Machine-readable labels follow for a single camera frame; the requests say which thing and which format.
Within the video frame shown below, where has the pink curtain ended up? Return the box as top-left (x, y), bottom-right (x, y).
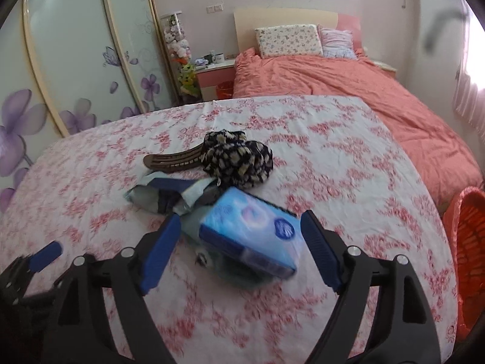
top-left (453, 61), bottom-right (485, 137)

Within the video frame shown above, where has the orange plastic basket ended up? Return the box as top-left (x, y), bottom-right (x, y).
top-left (441, 186), bottom-right (485, 344)

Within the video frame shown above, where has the pink white nightstand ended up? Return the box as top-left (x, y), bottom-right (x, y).
top-left (195, 59), bottom-right (237, 101)
top-left (369, 60), bottom-right (398, 78)

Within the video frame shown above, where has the grey blue cloth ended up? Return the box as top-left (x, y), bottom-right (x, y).
top-left (124, 170), bottom-right (224, 217)

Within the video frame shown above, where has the bed with coral duvet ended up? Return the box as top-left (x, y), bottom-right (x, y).
top-left (232, 47), bottom-right (485, 213)

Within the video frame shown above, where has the white floral pillow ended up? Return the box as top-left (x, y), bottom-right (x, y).
top-left (255, 24), bottom-right (324, 59)

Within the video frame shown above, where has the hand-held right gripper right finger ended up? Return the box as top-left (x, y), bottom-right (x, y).
top-left (301, 210), bottom-right (442, 364)

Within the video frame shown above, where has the hanging plush toy organizer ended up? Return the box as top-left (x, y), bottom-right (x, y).
top-left (159, 11), bottom-right (194, 65)

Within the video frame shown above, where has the green plush toy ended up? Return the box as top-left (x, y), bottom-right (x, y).
top-left (178, 62), bottom-right (199, 97)

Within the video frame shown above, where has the pink striped pillow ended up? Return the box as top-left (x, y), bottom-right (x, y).
top-left (317, 25), bottom-right (359, 60)

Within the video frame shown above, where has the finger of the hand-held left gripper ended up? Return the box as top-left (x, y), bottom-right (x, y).
top-left (17, 241), bottom-right (62, 274)

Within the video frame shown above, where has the table with floral tablecloth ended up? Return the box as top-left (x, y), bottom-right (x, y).
top-left (0, 95), bottom-right (459, 364)

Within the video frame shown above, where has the black floral cloth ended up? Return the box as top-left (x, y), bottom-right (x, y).
top-left (201, 131), bottom-right (274, 189)

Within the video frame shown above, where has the brown comb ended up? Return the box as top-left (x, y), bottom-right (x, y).
top-left (143, 145), bottom-right (207, 171)

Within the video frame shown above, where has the flower-print sliding wardrobe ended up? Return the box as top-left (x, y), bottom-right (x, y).
top-left (0, 0), bottom-right (179, 213)

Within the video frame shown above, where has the blue tissue packet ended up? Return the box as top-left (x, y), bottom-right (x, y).
top-left (199, 187), bottom-right (304, 278)

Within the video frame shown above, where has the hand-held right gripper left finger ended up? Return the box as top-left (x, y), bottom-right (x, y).
top-left (42, 213), bottom-right (182, 364)

